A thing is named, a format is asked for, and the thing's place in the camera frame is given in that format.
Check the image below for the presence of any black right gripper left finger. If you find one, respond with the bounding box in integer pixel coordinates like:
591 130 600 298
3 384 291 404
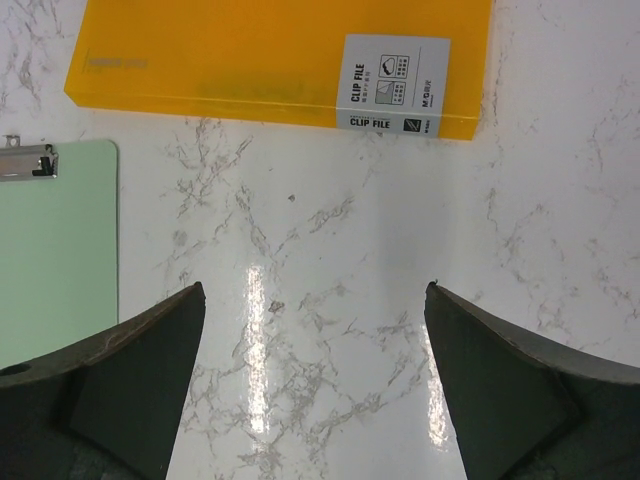
1 282 206 479

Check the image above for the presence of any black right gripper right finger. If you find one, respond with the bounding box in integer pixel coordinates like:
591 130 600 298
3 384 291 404
424 282 639 479

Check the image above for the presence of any yellow clip file folder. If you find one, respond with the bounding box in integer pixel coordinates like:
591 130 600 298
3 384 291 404
65 1 492 140

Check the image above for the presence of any green clipboard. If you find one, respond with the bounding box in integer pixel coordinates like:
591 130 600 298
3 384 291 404
1 136 118 375

